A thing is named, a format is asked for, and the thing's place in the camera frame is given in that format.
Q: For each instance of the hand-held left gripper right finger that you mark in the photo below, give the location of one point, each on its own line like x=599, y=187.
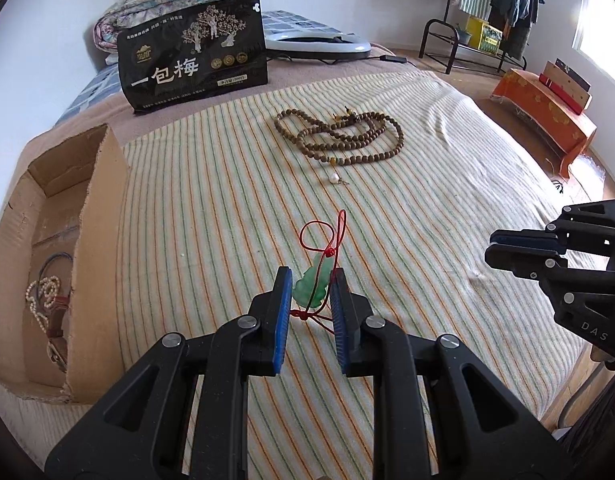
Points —
x=340, y=320

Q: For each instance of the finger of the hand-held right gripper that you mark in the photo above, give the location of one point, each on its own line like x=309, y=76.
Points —
x=527, y=239
x=517, y=257

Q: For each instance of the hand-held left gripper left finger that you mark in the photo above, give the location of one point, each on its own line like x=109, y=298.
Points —
x=285, y=310

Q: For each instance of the cardboard box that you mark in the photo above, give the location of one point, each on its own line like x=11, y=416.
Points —
x=102, y=240

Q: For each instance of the dark thin bangle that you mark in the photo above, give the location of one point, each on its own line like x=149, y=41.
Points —
x=52, y=258

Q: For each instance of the orange cloth covered table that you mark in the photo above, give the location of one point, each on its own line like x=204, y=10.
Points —
x=537, y=110

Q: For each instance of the striped yellow cloth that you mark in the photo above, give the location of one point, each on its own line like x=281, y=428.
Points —
x=212, y=200

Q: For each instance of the small pearl pendant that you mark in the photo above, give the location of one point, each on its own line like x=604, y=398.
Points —
x=333, y=177

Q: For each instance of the red flat box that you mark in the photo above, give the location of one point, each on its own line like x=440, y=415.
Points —
x=557, y=91

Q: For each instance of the beige box dark lid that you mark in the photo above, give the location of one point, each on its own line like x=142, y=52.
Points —
x=570, y=85

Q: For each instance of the yellow plastic crate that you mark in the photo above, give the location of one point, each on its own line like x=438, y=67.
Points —
x=485, y=35

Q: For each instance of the small grey pot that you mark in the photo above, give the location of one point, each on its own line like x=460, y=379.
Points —
x=464, y=35

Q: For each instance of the bright window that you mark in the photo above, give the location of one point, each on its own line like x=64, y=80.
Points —
x=602, y=30

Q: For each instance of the black metal clothes rack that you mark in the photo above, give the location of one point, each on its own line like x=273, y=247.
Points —
x=430, y=35

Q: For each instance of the brown blanket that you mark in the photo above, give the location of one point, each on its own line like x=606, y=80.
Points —
x=297, y=72

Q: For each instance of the black printed snack bag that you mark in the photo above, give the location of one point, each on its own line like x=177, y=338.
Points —
x=187, y=60

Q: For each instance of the folded floral quilt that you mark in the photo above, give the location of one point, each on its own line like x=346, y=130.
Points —
x=137, y=10

